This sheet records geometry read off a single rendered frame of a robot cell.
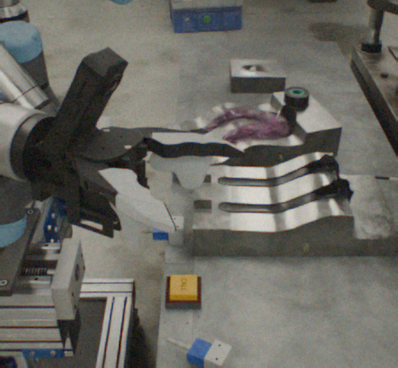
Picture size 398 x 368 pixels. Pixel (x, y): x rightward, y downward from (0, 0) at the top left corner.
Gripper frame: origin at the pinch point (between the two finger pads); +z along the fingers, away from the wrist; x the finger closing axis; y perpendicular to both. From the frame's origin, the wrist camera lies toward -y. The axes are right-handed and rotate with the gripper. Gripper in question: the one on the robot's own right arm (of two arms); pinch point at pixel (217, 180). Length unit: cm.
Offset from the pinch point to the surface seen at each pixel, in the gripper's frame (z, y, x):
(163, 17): -225, 91, -408
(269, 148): -23, 45, -100
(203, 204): -29, 49, -69
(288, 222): -7, 48, -69
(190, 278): -23, 56, -48
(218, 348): -9, 56, -33
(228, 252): -19, 56, -62
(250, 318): -7, 60, -47
